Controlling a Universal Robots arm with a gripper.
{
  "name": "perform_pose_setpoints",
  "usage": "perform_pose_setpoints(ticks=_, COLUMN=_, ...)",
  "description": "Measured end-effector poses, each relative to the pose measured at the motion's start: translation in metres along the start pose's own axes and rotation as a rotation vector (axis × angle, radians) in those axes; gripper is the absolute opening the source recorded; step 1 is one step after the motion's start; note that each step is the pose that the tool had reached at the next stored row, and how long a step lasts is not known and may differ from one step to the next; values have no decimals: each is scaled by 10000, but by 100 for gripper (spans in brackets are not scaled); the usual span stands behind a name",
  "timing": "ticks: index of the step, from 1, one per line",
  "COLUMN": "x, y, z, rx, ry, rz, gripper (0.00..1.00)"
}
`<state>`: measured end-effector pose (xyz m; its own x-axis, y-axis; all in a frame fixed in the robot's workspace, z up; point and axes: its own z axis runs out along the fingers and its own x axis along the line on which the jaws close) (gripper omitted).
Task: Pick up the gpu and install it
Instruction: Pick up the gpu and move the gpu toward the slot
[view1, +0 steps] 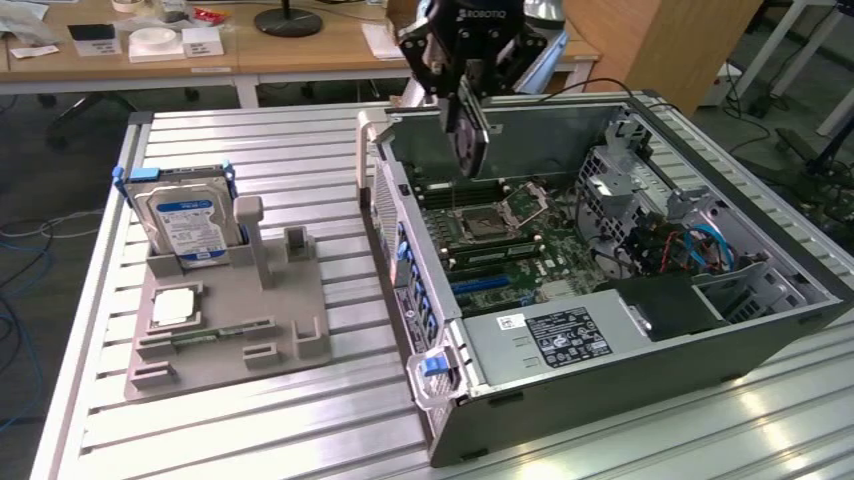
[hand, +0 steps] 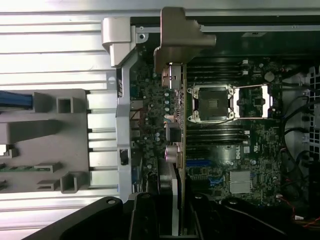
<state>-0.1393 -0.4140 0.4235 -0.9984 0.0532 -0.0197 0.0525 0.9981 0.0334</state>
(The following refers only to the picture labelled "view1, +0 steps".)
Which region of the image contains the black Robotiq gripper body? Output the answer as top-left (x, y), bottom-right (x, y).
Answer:
top-left (424, 0), bottom-right (529, 77)

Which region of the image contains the graphics card with fan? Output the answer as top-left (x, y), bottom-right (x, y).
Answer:
top-left (432, 47), bottom-right (493, 182)

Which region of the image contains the white flat box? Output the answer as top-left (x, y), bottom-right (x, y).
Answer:
top-left (361, 22), bottom-right (409, 62)

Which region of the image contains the brown cardboard box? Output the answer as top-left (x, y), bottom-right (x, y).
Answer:
top-left (385, 0), bottom-right (428, 32)

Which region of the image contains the black round lamp base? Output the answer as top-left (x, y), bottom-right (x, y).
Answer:
top-left (252, 0), bottom-right (325, 38)

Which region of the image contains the wooden cabinet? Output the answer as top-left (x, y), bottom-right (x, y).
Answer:
top-left (556, 0), bottom-right (766, 116)

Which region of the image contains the metal socket cover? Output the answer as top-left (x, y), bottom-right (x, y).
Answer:
top-left (500, 180), bottom-right (552, 214)

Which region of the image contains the small white box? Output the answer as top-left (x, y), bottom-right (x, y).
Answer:
top-left (180, 27), bottom-right (225, 59)

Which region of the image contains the perforated metal drive cage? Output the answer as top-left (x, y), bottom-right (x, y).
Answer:
top-left (572, 144), bottom-right (669, 281)

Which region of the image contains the CPU socket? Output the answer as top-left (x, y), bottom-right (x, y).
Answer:
top-left (452, 204), bottom-right (512, 246)

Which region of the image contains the RAM stick with black chips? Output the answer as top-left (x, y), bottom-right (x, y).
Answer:
top-left (441, 242), bottom-right (543, 264)

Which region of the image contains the green motherboard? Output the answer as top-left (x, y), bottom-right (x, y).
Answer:
top-left (409, 174), bottom-right (621, 319)

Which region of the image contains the blue expansion slot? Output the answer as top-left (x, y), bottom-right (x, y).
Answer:
top-left (451, 273), bottom-right (512, 297)

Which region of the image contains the hard disk with blue carrier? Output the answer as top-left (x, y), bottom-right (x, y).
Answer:
top-left (109, 160), bottom-right (236, 272)

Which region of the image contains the black and white box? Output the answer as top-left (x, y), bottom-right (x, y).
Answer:
top-left (65, 23), bottom-right (124, 58)

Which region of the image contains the wooden desk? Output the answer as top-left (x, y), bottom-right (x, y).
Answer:
top-left (0, 0), bottom-right (601, 96)

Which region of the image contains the black office chair base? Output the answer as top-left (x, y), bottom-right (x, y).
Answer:
top-left (37, 92), bottom-right (138, 150)

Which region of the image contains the metal disk bay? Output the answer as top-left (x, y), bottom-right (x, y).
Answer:
top-left (690, 252), bottom-right (843, 327)

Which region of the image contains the grey power supply unit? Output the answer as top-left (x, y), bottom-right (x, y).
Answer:
top-left (461, 289), bottom-right (652, 392)

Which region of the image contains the clear plastic bag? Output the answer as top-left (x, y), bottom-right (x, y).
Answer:
top-left (0, 2), bottom-right (49, 42)

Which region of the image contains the silver CPU chip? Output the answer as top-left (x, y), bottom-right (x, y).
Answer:
top-left (149, 289), bottom-right (200, 326)

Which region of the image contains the green RAM stick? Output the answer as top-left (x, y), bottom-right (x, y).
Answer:
top-left (146, 322), bottom-right (265, 344)

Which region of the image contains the open black PC case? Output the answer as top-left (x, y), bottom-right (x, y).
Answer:
top-left (356, 89), bottom-right (854, 469)

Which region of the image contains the grey plastic parts rack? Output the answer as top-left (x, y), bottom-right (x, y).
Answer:
top-left (122, 196), bottom-right (335, 401)

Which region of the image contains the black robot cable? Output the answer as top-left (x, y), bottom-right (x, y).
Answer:
top-left (543, 77), bottom-right (683, 114)

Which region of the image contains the white table frame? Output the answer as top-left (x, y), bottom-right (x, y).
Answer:
top-left (728, 0), bottom-right (854, 137)

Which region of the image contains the red wire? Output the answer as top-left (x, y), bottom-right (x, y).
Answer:
top-left (657, 230), bottom-right (696, 274)

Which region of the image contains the blue wire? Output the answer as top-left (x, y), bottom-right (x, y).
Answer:
top-left (683, 224), bottom-right (736, 274)

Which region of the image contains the white floor cable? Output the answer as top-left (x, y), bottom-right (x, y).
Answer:
top-left (0, 208), bottom-right (102, 240)

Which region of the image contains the blue floor cable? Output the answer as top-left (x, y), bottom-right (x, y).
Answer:
top-left (0, 233), bottom-right (56, 432)

